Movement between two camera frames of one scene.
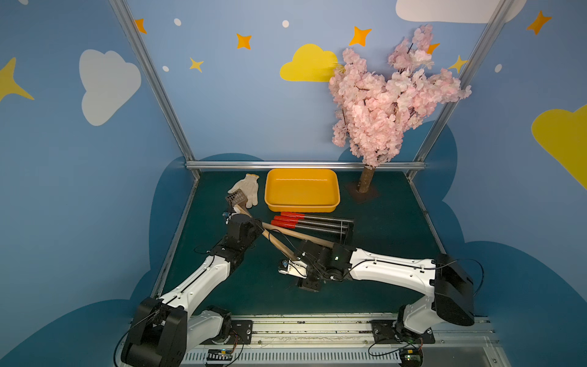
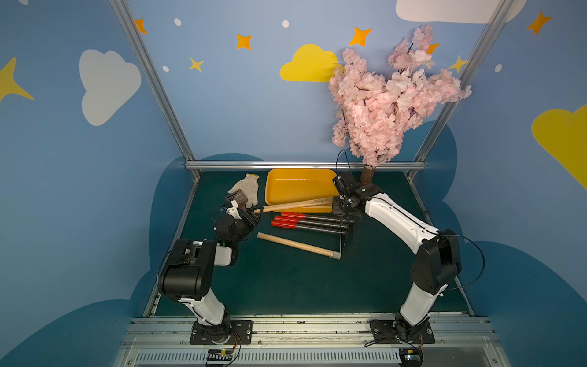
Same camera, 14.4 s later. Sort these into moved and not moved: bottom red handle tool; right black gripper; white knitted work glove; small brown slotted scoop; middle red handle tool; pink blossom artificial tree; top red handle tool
Moved: right black gripper
Not moved: bottom red handle tool; small brown slotted scoop; top red handle tool; middle red handle tool; pink blossom artificial tree; white knitted work glove
